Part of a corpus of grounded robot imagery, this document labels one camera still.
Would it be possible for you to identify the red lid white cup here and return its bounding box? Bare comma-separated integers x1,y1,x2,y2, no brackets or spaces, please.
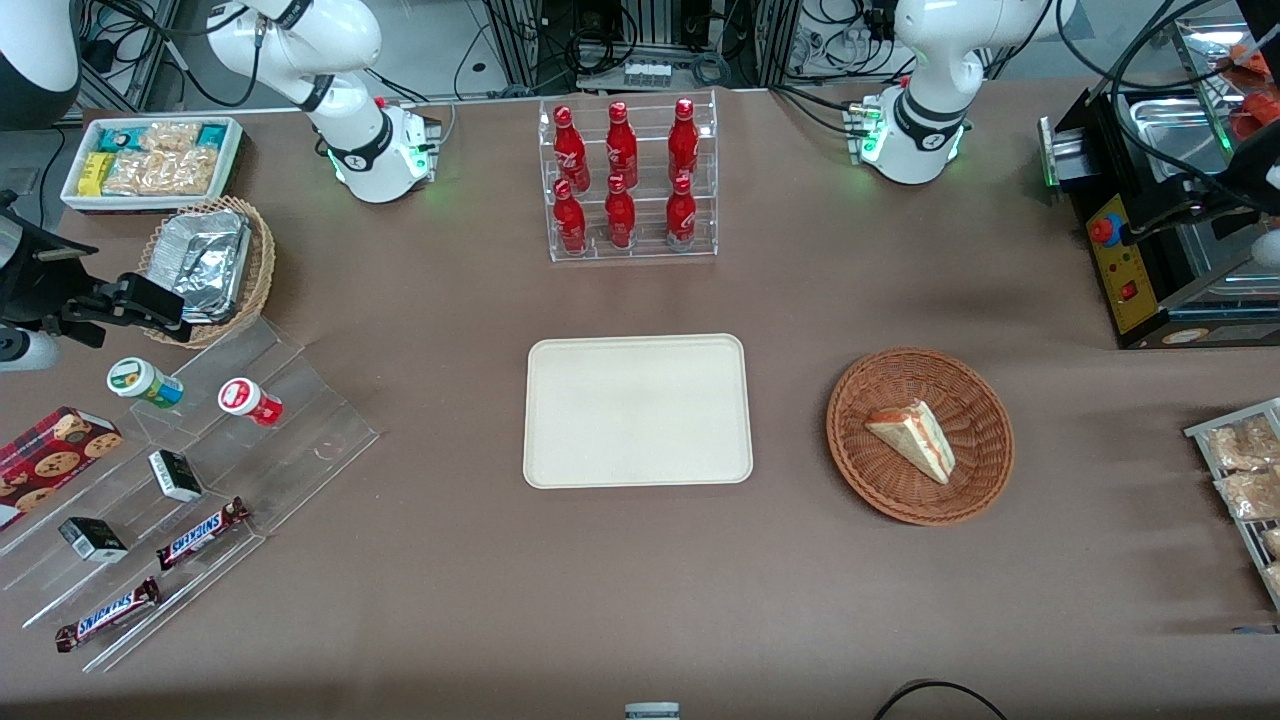
218,377,284,428

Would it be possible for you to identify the small clear cracker bag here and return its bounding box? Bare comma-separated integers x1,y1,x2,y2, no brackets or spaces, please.
139,121,204,154

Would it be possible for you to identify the red soda bottle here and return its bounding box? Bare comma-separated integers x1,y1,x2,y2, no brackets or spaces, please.
667,97,701,184
552,179,589,255
552,105,590,192
665,175,698,252
605,101,640,187
604,174,638,250

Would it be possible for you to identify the brown Snickers bar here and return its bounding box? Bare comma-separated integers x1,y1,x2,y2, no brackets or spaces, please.
54,576,162,654
155,496,252,572

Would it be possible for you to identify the steel warmer pan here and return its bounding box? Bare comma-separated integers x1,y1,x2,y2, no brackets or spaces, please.
1128,93,1246,183
1165,238,1271,293

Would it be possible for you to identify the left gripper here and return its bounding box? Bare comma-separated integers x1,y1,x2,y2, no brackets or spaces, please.
1120,118,1280,247

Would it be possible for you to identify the clear acrylic stepped display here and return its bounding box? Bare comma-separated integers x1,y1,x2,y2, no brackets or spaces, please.
0,314,382,674

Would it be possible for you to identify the aluminium frame rack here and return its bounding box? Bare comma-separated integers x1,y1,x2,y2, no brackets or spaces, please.
480,0,801,93

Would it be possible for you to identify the green lid white cup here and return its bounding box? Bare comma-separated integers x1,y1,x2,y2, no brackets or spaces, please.
107,357,185,410

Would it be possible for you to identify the red cookie box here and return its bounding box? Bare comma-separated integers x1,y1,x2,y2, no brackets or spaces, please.
0,406,124,532

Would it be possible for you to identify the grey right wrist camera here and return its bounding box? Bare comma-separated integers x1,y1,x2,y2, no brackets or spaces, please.
0,328,62,374

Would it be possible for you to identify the grey wire rack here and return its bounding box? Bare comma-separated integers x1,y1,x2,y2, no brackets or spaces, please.
1184,397,1280,613

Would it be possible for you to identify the clear acrylic bottle rack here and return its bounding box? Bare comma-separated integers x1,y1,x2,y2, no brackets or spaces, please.
538,89,720,264

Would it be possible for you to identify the triangular sandwich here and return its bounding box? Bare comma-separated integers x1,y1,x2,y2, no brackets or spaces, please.
865,399,957,486

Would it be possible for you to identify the round brown wicker basket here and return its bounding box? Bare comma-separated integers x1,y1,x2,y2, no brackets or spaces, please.
826,347,1016,527

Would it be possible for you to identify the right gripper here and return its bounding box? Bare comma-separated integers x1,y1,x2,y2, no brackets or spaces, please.
0,190,194,347

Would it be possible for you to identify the light wicker basket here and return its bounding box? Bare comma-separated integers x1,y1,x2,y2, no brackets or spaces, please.
138,196,277,349

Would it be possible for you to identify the cream plastic tray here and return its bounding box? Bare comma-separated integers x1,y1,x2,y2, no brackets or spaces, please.
523,333,754,490

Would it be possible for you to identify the white rectangular snack bin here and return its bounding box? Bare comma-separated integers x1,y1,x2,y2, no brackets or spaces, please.
60,116,245,215

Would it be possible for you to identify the aluminium foil container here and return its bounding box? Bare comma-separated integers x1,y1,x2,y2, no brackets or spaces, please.
148,209,253,325

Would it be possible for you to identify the large clear cracker bag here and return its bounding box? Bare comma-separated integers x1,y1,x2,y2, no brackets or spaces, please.
103,148,219,197

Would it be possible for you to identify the black cable loop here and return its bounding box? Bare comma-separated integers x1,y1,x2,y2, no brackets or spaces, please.
873,679,1009,720

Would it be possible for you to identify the black food warmer machine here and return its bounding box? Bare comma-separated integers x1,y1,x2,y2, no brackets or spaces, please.
1037,0,1280,350

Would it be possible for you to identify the small black box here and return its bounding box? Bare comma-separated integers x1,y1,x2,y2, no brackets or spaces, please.
57,516,130,564
147,449,204,503

